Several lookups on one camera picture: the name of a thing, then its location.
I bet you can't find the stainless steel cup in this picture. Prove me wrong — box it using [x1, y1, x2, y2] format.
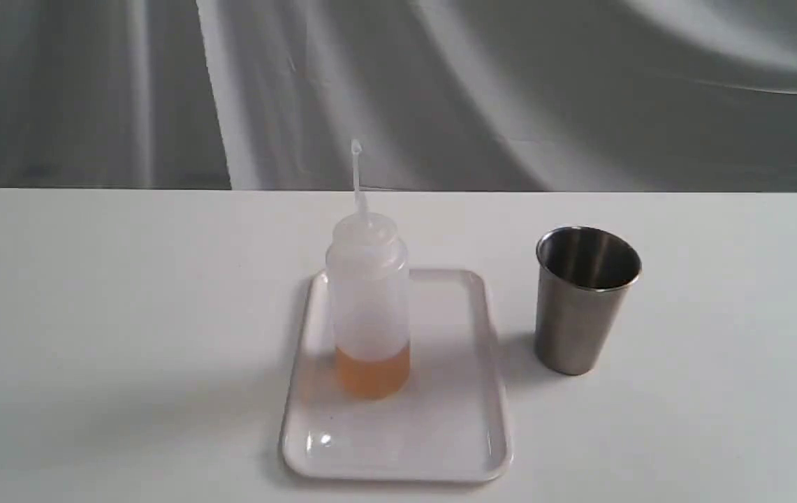
[534, 226, 642, 376]

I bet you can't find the white rectangular plastic tray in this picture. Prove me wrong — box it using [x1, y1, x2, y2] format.
[279, 268, 513, 484]

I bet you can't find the grey fabric backdrop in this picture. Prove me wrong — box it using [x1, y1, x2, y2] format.
[0, 1, 797, 191]

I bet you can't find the clear plastic squeeze bottle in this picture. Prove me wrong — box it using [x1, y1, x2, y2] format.
[325, 139, 411, 400]

